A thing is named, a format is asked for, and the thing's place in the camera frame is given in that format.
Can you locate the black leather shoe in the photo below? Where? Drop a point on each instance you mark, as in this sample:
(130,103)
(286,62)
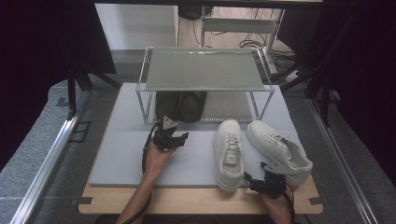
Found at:
(167,105)
(192,107)

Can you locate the person's left hand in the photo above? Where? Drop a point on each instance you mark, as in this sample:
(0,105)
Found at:
(157,160)

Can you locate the white table mat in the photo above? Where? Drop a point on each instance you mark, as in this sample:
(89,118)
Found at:
(124,155)

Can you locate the dark curtain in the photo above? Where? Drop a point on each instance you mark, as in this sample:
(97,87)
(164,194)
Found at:
(34,62)
(373,77)

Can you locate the white cabinet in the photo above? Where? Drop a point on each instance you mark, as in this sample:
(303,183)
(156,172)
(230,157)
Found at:
(137,26)

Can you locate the white sneaker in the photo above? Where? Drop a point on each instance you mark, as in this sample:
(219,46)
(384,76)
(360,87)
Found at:
(227,132)
(264,137)

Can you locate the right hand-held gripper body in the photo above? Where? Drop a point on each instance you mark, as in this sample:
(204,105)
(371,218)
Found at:
(271,185)

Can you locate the black metal stand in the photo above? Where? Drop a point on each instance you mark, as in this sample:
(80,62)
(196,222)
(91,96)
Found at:
(325,102)
(72,90)

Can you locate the clear two-tier shoe rack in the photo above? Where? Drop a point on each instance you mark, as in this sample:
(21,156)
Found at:
(202,71)

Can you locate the aluminium floor rail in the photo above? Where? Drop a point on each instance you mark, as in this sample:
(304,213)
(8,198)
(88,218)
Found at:
(339,161)
(46,168)

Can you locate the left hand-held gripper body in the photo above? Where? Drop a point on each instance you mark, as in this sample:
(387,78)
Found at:
(166,140)

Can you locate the person's right hand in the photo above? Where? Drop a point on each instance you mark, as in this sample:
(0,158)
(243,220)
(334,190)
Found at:
(278,210)

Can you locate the white metal table frame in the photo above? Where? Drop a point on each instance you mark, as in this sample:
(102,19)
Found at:
(239,25)

